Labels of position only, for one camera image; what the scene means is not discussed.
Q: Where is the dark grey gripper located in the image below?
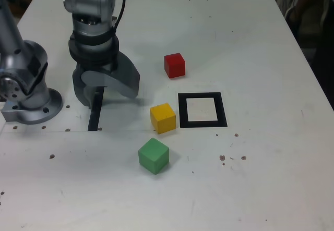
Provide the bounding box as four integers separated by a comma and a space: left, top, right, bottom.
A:
72, 52, 141, 110

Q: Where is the yellow cube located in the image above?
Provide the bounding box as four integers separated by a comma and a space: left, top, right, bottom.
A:
149, 102, 177, 135

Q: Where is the red cube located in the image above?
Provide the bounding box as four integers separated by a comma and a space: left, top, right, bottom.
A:
163, 53, 186, 79

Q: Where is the green cube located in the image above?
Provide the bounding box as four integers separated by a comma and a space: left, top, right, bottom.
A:
138, 137, 170, 175

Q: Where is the black tape square outline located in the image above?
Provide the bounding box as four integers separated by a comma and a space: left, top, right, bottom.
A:
177, 92, 228, 129

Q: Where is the black tape strip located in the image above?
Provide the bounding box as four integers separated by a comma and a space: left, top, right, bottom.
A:
87, 86, 105, 132

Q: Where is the pale curved furniture part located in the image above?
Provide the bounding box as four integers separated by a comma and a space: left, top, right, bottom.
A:
312, 0, 334, 33

